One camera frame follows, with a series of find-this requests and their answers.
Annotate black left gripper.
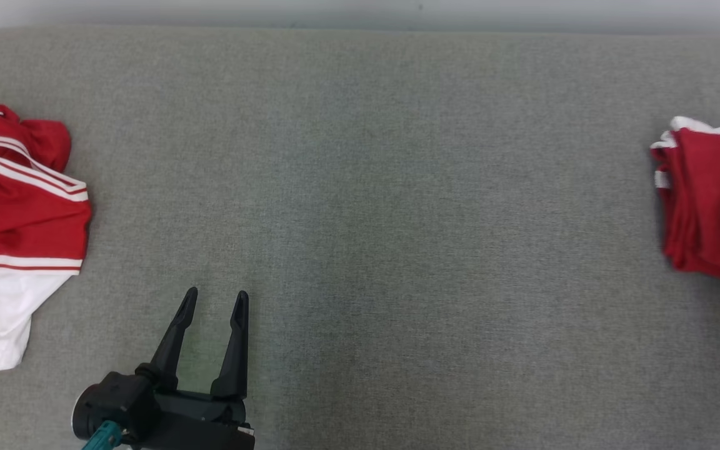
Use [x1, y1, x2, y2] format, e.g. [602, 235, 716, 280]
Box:
[129, 286, 256, 450]

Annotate red Bulls 23 jersey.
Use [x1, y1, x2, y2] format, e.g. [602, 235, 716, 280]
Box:
[0, 101, 93, 371]

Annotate red garment stack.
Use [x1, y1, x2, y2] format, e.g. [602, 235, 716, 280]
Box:
[650, 116, 720, 288]

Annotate grey fabric sofa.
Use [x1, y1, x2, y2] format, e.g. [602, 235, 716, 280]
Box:
[0, 25, 720, 450]

